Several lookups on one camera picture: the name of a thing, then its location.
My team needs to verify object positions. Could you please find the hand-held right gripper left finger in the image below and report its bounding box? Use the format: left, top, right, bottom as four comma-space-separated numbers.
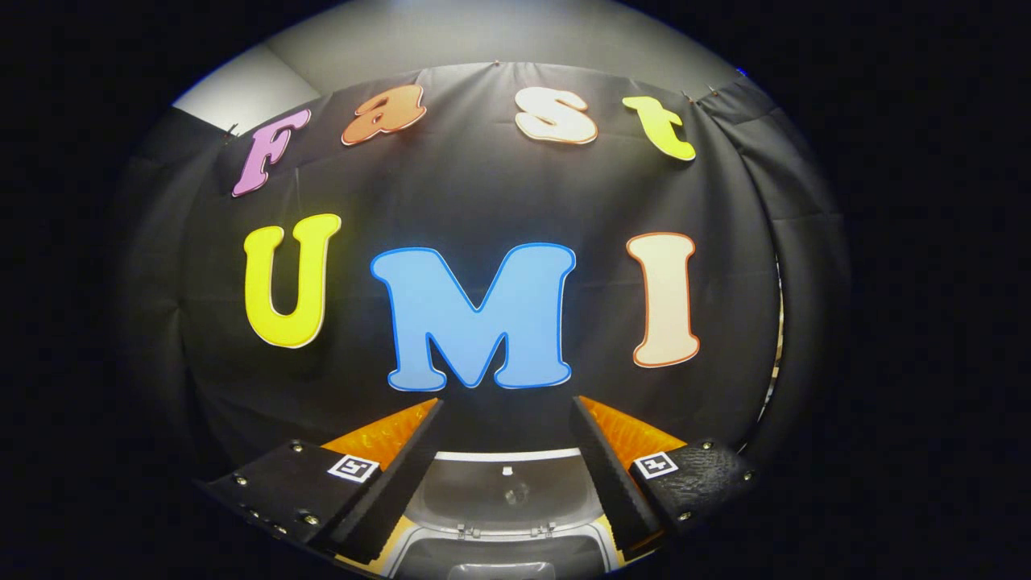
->
197, 396, 446, 565

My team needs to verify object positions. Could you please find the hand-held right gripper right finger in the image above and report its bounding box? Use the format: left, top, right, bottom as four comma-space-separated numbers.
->
569, 395, 760, 557

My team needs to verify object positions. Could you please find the white desktop garbage bin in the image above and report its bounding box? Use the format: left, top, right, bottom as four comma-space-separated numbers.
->
387, 447, 621, 580

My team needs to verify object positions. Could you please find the black backdrop cloth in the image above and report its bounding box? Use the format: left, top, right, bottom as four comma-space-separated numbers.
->
113, 60, 851, 484

